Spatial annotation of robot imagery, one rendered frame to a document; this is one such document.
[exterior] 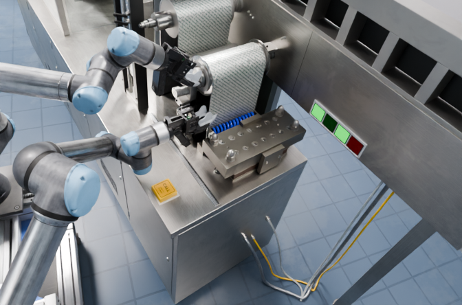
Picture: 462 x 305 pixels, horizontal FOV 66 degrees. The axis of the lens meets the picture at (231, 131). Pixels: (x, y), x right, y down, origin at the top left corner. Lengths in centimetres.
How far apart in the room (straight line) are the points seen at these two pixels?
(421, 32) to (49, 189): 99
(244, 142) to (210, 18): 48
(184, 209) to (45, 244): 51
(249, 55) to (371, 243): 166
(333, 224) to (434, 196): 140
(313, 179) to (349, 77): 157
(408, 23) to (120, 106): 118
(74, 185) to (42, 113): 216
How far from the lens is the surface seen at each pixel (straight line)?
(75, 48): 204
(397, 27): 109
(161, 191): 134
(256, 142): 138
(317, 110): 134
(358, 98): 121
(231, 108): 139
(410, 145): 117
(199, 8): 138
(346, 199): 269
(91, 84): 97
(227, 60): 127
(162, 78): 113
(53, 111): 304
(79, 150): 116
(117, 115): 163
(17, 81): 104
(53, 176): 94
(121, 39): 99
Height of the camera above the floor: 204
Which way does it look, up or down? 47 degrees down
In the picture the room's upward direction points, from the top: 11 degrees clockwise
